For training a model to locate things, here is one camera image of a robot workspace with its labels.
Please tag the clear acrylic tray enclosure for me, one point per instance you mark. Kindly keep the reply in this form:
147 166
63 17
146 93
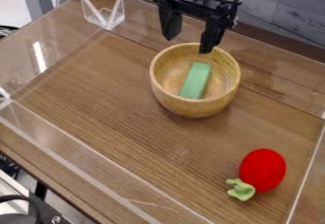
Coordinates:
84 128

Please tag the red felt fruit green stem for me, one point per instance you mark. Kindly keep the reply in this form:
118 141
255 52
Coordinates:
261 172

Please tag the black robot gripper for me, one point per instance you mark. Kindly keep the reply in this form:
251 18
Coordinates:
221 10

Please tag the light wooden bowl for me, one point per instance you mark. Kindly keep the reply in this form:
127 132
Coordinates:
168 70

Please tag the green rectangular block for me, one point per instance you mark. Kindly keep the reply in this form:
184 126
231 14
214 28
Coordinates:
195 81

